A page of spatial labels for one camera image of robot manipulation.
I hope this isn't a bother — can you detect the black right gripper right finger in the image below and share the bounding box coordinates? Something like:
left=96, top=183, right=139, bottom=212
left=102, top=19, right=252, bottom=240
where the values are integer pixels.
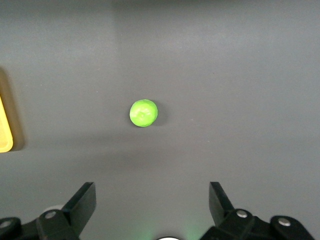
left=199, top=181, right=316, bottom=240

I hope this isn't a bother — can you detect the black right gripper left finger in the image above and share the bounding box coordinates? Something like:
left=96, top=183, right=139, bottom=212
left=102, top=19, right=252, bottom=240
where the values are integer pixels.
left=0, top=182, right=97, bottom=240

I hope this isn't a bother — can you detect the green apple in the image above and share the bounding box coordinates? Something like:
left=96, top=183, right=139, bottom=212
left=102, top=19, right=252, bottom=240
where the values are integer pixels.
left=129, top=99, right=159, bottom=128

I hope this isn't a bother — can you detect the yellow plastic tray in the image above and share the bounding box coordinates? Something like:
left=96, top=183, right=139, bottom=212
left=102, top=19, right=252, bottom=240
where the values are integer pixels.
left=0, top=94, right=14, bottom=153

